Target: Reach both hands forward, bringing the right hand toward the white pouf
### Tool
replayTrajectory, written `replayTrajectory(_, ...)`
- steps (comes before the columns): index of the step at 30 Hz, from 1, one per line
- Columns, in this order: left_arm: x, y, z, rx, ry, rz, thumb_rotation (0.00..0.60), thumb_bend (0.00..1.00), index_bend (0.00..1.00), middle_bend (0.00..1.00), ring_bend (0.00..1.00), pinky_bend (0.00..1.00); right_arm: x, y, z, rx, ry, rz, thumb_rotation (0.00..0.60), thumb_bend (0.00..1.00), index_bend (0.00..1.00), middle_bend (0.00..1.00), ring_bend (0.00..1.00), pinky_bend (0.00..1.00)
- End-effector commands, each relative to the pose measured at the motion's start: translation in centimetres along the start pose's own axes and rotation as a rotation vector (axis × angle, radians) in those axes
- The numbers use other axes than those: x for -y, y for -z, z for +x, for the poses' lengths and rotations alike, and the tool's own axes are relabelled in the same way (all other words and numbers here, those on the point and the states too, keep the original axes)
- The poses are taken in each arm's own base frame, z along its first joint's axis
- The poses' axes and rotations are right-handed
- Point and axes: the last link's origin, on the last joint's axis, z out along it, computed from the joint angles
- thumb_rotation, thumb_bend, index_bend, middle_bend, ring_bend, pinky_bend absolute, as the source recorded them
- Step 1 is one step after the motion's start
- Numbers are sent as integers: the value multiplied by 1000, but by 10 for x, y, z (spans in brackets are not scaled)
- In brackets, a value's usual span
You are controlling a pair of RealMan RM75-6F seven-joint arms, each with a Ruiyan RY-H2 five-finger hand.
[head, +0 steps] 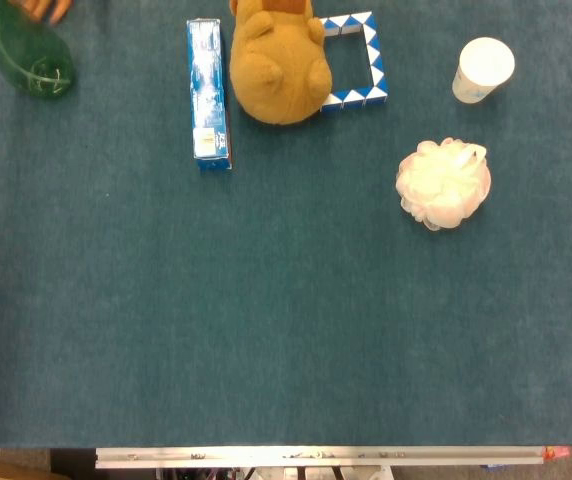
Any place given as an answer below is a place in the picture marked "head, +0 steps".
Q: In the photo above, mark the green glass bottle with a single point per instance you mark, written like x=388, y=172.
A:
x=26, y=47

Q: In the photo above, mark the person's hand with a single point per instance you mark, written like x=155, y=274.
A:
x=43, y=7

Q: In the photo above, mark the blue toothpaste box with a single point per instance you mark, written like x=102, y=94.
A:
x=208, y=90

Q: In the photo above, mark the teal table cloth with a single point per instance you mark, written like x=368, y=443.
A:
x=286, y=300

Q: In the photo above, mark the brown plush toy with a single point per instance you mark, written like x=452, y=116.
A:
x=278, y=65

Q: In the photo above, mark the blue white snake puzzle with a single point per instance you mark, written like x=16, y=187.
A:
x=373, y=55

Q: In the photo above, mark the white mesh bath sponge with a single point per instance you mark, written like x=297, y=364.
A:
x=441, y=182

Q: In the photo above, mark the white paper cup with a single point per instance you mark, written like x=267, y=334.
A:
x=483, y=67

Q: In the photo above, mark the aluminium frame rail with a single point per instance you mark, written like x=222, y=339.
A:
x=316, y=456

